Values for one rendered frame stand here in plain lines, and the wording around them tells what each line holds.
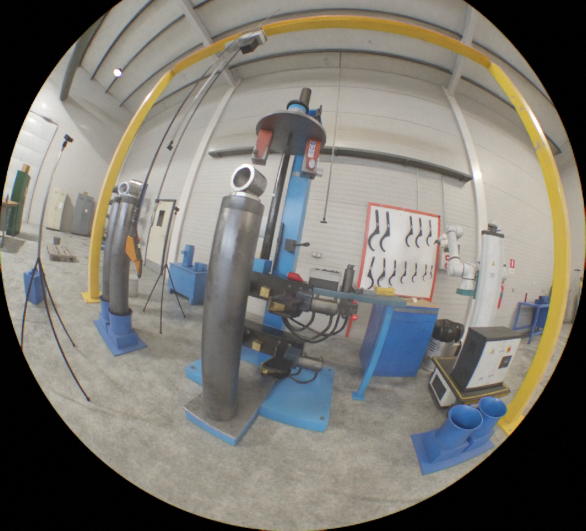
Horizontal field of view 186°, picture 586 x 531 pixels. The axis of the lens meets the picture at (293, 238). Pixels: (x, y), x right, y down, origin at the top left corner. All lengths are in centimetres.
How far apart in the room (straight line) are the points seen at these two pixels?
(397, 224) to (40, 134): 1335
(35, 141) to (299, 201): 1150
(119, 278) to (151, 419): 119
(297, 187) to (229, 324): 129
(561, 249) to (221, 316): 253
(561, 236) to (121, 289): 386
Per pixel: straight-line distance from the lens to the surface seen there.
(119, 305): 200
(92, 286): 324
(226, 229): 78
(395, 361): 237
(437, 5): 644
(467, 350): 198
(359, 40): 617
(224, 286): 79
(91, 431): 157
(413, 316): 220
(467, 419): 177
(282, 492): 132
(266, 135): 146
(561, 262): 215
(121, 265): 188
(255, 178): 85
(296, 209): 162
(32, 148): 1150
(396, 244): 325
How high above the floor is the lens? 126
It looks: 5 degrees up
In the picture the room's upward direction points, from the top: 10 degrees clockwise
